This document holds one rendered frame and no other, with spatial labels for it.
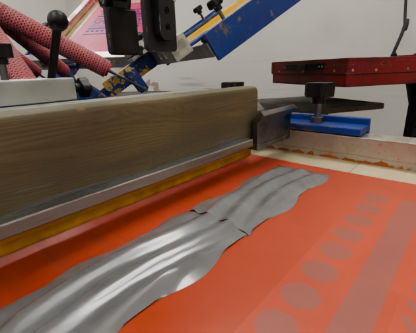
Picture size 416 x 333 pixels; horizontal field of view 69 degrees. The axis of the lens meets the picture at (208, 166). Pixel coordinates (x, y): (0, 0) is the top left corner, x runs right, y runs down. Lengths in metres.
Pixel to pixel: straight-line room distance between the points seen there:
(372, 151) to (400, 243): 0.21
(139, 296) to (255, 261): 0.08
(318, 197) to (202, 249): 0.15
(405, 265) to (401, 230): 0.05
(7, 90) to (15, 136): 0.29
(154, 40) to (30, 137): 0.12
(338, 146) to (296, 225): 0.22
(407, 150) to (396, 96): 1.78
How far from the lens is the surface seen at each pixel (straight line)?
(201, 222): 0.26
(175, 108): 0.31
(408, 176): 0.43
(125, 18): 0.32
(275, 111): 0.42
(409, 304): 0.22
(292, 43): 2.43
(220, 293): 0.20
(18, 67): 0.75
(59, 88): 0.54
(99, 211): 0.28
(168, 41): 0.28
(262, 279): 0.21
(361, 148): 0.46
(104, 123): 0.26
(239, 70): 2.66
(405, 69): 1.26
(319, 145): 0.48
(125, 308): 0.19
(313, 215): 0.29
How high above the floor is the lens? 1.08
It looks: 18 degrees down
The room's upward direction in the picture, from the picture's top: 2 degrees counter-clockwise
